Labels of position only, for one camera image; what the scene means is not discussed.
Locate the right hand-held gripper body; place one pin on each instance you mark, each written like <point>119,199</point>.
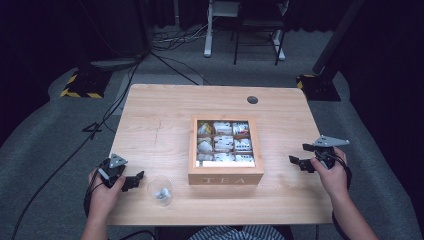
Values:
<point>328,146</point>

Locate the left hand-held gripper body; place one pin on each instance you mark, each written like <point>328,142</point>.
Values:
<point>113,166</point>

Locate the white tea bag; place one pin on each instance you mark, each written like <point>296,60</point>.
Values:
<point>163,194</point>

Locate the wooden tea box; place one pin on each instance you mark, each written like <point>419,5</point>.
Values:
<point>226,175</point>

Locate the person's left hand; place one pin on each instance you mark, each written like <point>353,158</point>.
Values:
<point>103,200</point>

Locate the person's right hand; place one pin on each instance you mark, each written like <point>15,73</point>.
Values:
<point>335,180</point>

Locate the yellow black striped stand base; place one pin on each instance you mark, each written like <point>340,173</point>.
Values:
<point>320,88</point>
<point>85,85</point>

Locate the group of assorted tea bags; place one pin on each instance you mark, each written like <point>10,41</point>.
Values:
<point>223,143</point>

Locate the person's striped clothing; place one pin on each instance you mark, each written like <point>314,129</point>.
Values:
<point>233,233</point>

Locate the dark slanted stand pole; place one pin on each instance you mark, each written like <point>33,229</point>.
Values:
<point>336,36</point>

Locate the black chair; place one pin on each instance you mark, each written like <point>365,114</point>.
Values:
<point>260,23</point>

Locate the dark upright stand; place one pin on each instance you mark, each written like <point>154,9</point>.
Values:
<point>113,30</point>

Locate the white desk frame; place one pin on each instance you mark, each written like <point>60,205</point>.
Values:
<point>209,33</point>

